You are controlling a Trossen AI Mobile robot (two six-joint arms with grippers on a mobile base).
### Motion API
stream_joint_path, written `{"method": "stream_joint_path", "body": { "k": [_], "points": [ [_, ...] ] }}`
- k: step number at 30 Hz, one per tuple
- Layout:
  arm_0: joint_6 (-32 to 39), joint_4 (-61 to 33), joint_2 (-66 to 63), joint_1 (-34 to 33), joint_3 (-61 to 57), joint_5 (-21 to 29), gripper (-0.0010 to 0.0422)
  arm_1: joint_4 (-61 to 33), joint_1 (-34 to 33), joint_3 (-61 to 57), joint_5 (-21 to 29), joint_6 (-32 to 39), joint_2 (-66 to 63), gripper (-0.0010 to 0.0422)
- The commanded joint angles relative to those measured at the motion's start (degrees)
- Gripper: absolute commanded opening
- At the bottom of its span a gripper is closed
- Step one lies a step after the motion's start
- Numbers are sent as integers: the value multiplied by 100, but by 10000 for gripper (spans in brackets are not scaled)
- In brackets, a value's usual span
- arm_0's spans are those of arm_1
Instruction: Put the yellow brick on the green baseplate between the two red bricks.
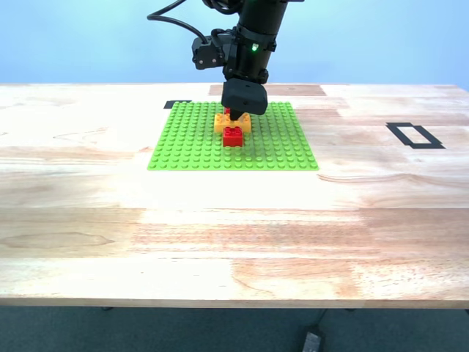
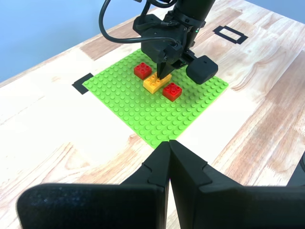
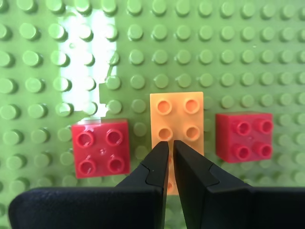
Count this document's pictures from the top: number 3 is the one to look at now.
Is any red square brick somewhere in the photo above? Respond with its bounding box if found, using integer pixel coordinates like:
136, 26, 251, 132
215, 112, 274, 164
71, 118, 131, 179

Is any yellow long brick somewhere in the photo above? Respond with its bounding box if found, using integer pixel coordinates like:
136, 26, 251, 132
149, 91, 205, 196

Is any green studded baseplate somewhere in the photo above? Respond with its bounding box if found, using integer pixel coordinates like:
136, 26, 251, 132
0, 0, 305, 229

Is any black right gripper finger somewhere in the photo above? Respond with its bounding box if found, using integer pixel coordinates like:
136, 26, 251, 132
174, 139, 305, 229
9, 140, 171, 229

